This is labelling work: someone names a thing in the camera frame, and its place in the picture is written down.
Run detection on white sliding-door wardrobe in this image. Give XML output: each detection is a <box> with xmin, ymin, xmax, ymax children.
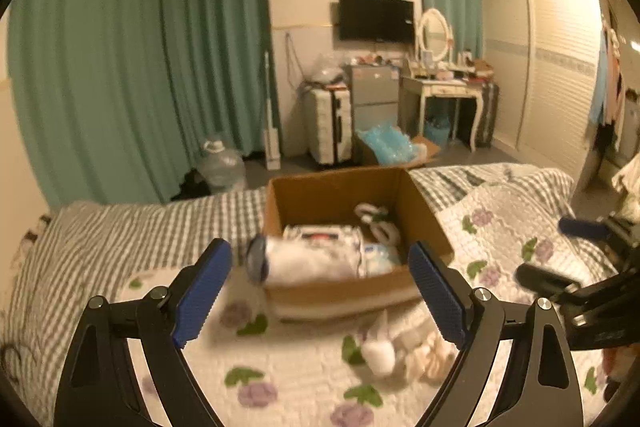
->
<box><xmin>479</xmin><ymin>0</ymin><xmax>604</xmax><ymax>168</ymax></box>

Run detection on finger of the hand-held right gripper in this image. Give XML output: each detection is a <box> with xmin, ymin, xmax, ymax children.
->
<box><xmin>559</xmin><ymin>217</ymin><xmax>610</xmax><ymax>241</ymax></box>
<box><xmin>515</xmin><ymin>262</ymin><xmax>584</xmax><ymax>297</ymax></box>

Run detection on blue plastic bags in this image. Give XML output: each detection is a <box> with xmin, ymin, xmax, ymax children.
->
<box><xmin>357</xmin><ymin>122</ymin><xmax>427</xmax><ymax>166</ymax></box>

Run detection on blue bin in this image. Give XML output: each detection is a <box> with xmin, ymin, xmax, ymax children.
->
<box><xmin>425</xmin><ymin>114</ymin><xmax>452</xmax><ymax>142</ymax></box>

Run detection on white tissue packets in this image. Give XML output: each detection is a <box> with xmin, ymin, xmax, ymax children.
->
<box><xmin>282</xmin><ymin>224</ymin><xmax>366</xmax><ymax>258</ymax></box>

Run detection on grey small cabinet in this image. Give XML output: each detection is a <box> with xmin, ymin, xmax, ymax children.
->
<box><xmin>344</xmin><ymin>64</ymin><xmax>401</xmax><ymax>132</ymax></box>

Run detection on white looped strap item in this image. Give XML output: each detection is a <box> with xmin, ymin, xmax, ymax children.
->
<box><xmin>354</xmin><ymin>202</ymin><xmax>402</xmax><ymax>249</ymax></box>

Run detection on white cloth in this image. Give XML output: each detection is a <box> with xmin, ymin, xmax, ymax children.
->
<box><xmin>246</xmin><ymin>234</ymin><xmax>362</xmax><ymax>286</ymax></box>

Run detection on white stick vacuum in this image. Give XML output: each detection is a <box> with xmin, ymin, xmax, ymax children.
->
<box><xmin>262</xmin><ymin>51</ymin><xmax>282</xmax><ymax>170</ymax></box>

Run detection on beige socks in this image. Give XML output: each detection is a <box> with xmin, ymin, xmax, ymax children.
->
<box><xmin>404</xmin><ymin>332</ymin><xmax>458</xmax><ymax>384</ymax></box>

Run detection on small white sock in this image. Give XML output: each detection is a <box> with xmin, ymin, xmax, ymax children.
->
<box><xmin>357</xmin><ymin>311</ymin><xmax>401</xmax><ymax>378</ymax></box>

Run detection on hanging clothes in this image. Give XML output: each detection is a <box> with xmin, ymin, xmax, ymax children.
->
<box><xmin>587</xmin><ymin>14</ymin><xmax>640</xmax><ymax>158</ymax></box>

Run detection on black bag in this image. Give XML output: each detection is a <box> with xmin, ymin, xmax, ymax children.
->
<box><xmin>170</xmin><ymin>169</ymin><xmax>214</xmax><ymax>202</ymax></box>

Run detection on white oval mirror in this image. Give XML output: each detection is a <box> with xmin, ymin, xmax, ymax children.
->
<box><xmin>416</xmin><ymin>8</ymin><xmax>451</xmax><ymax>64</ymax></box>

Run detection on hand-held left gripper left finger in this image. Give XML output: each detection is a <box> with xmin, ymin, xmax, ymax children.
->
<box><xmin>54</xmin><ymin>237</ymin><xmax>233</xmax><ymax>427</ymax></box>

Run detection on clear water jug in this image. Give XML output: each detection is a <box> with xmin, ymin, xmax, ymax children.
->
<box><xmin>196</xmin><ymin>138</ymin><xmax>246</xmax><ymax>196</ymax></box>

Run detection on open cardboard box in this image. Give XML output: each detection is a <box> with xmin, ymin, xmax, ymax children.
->
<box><xmin>354</xmin><ymin>129</ymin><xmax>442</xmax><ymax>170</ymax></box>

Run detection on grey striped blanket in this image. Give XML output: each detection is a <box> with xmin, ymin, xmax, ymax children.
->
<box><xmin>0</xmin><ymin>164</ymin><xmax>576</xmax><ymax>408</ymax></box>

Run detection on white pack with blue label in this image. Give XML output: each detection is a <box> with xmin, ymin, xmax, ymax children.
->
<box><xmin>360</xmin><ymin>243</ymin><xmax>404</xmax><ymax>279</ymax></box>

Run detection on white dressing table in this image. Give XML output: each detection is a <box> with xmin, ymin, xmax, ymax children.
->
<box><xmin>400</xmin><ymin>67</ymin><xmax>489</xmax><ymax>152</ymax></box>

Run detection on brown cardboard box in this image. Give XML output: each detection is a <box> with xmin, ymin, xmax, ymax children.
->
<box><xmin>262</xmin><ymin>167</ymin><xmax>456</xmax><ymax>322</ymax></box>

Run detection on white suitcase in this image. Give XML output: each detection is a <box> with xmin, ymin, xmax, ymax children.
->
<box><xmin>306</xmin><ymin>86</ymin><xmax>354</xmax><ymax>166</ymax></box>

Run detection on wide green curtain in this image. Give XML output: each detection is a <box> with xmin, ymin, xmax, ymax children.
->
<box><xmin>7</xmin><ymin>0</ymin><xmax>284</xmax><ymax>210</ymax></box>

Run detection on clear plastic bag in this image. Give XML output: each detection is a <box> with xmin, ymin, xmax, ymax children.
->
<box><xmin>307</xmin><ymin>53</ymin><xmax>347</xmax><ymax>88</ymax></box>

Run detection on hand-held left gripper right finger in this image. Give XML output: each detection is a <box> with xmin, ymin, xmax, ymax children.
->
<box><xmin>407</xmin><ymin>241</ymin><xmax>583</xmax><ymax>427</ymax></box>

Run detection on black wall television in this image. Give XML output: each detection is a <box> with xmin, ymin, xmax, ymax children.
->
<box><xmin>338</xmin><ymin>0</ymin><xmax>416</xmax><ymax>44</ymax></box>

